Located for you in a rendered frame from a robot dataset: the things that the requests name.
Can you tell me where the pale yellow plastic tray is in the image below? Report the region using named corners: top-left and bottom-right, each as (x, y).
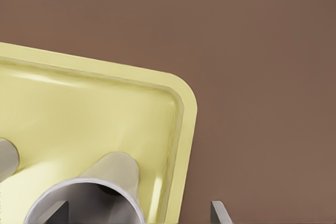
top-left (0, 41), bottom-right (198, 224)

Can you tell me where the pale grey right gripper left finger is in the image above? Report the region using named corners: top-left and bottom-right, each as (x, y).
top-left (41, 200), bottom-right (70, 224)

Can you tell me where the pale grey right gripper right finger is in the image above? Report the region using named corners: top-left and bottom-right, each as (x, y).
top-left (211, 200), bottom-right (234, 224)

